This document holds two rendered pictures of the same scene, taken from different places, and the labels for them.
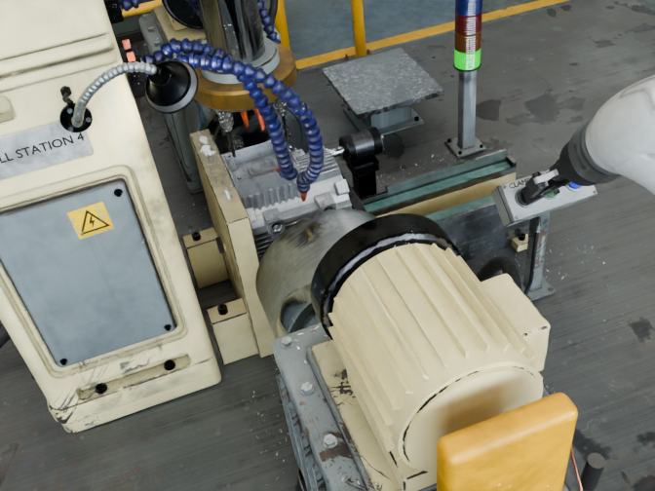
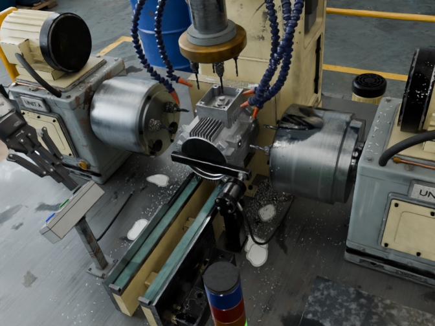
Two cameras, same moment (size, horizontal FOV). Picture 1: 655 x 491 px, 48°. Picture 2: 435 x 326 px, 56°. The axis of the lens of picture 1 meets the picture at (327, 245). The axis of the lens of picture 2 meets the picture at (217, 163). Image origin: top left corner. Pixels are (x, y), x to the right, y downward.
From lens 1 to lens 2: 195 cm
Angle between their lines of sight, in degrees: 89
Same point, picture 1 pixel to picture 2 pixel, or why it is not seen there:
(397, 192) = (202, 222)
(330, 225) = (139, 86)
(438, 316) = (26, 14)
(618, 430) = (32, 221)
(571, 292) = (77, 277)
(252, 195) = (211, 97)
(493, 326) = (9, 21)
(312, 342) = (107, 63)
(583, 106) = not seen: outside the picture
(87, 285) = not seen: hidden behind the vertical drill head
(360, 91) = (356, 308)
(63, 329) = not seen: hidden behind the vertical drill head
